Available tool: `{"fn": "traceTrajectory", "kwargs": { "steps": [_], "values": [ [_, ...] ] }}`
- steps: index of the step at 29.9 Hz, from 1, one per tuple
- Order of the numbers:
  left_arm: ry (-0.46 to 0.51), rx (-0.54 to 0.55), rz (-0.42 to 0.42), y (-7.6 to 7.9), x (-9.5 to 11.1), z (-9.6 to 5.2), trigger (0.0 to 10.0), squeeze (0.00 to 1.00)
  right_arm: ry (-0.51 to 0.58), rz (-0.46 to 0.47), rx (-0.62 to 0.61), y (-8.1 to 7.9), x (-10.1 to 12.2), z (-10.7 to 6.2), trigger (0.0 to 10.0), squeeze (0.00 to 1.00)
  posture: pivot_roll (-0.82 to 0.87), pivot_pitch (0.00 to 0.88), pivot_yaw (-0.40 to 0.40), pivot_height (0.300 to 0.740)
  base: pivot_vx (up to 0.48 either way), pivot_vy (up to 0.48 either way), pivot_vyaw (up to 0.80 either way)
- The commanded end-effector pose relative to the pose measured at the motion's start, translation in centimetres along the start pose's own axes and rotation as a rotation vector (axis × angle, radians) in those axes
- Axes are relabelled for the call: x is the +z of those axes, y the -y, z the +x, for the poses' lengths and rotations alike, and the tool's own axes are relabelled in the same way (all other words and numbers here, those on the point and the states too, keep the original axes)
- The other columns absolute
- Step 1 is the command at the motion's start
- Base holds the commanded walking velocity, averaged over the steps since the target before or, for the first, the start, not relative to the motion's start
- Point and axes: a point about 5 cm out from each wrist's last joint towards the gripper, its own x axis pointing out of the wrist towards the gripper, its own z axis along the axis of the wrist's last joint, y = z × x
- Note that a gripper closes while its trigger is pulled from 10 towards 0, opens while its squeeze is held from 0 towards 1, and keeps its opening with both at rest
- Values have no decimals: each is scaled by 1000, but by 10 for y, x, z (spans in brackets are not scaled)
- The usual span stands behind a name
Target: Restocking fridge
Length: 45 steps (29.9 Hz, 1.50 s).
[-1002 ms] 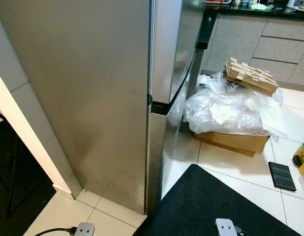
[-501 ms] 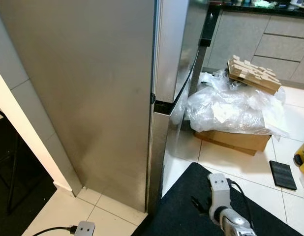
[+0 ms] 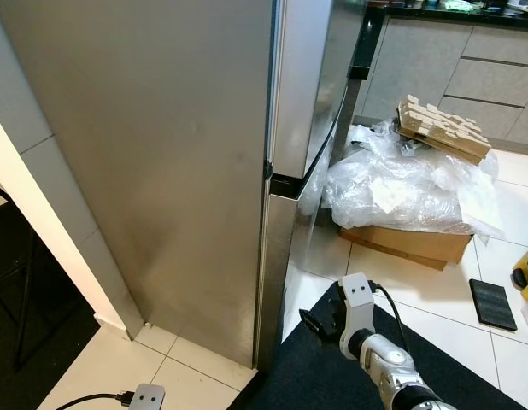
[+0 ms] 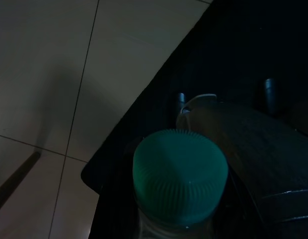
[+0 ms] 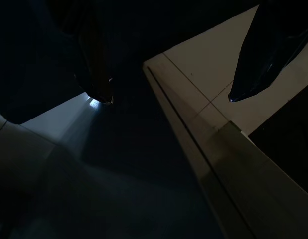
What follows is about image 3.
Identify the brown cardboard box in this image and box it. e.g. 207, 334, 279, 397
339, 224, 474, 272

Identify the black ribbed rectangular pad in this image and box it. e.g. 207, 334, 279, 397
469, 278, 519, 332

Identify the white power strip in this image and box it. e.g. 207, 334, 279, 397
127, 384, 167, 410

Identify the yellow lidded container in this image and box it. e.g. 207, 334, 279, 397
510, 242, 528, 306

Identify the notched cardboard packing insert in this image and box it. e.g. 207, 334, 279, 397
396, 94, 493, 166

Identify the short steel freezer door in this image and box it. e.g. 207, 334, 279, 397
271, 0, 369, 185

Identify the grey kitchen cabinet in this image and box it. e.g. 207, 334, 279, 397
358, 0, 528, 155

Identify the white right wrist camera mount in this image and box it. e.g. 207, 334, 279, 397
337, 272, 378, 360

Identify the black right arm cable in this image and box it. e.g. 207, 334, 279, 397
369, 282, 414, 355

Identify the black power cable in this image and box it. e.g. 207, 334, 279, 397
52, 390, 132, 410

